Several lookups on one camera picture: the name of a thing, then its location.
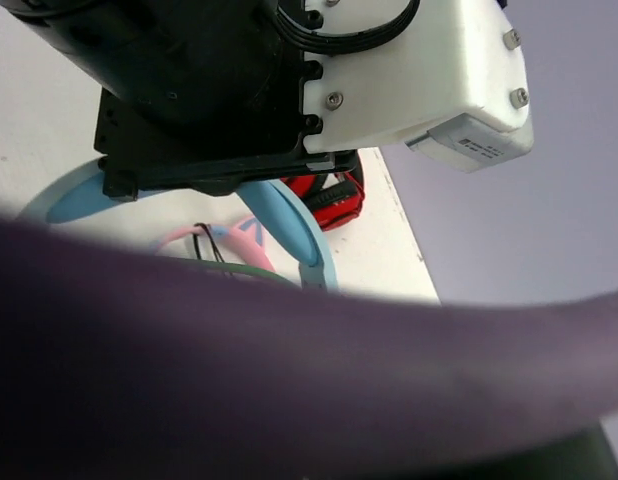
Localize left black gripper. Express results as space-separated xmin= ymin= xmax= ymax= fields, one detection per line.
xmin=8 ymin=0 xmax=357 ymax=201

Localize light blue headphones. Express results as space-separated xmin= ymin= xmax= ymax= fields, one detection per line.
xmin=17 ymin=160 xmax=338 ymax=291

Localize green headphone cable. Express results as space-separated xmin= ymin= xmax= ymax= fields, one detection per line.
xmin=173 ymin=257 xmax=300 ymax=288

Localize pink blue cat-ear headphones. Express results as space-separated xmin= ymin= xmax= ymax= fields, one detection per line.
xmin=152 ymin=215 xmax=276 ymax=273

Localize red black headphones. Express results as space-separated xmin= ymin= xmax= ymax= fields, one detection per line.
xmin=281 ymin=152 xmax=365 ymax=231

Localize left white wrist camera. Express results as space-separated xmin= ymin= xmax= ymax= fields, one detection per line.
xmin=273 ymin=1 xmax=534 ymax=172

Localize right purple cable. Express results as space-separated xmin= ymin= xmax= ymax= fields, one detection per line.
xmin=0 ymin=204 xmax=618 ymax=480

